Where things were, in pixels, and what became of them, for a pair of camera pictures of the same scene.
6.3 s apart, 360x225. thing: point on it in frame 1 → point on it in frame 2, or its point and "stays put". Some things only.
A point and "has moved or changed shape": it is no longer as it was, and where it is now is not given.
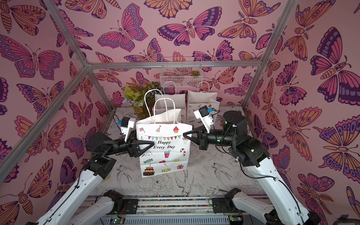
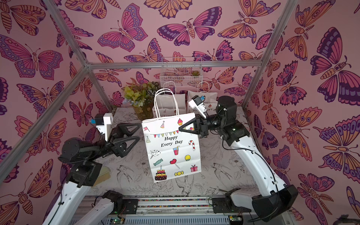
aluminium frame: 89,66 stays put
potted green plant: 141,97 stays put
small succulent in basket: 195,73 stays put
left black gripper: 133,148 → 118,146
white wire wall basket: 181,72 stays put
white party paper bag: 171,152 has moved or changed shape
